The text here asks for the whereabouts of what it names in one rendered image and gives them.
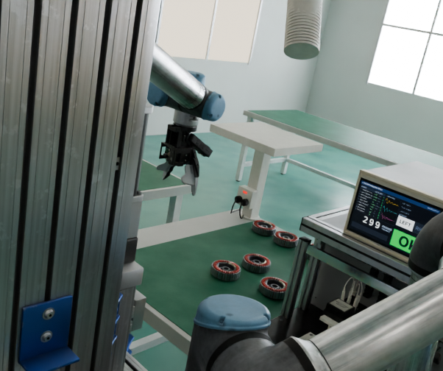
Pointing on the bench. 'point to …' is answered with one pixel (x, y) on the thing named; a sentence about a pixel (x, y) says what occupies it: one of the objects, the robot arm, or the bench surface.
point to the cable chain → (373, 288)
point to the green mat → (203, 276)
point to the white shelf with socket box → (261, 157)
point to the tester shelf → (335, 222)
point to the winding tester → (439, 188)
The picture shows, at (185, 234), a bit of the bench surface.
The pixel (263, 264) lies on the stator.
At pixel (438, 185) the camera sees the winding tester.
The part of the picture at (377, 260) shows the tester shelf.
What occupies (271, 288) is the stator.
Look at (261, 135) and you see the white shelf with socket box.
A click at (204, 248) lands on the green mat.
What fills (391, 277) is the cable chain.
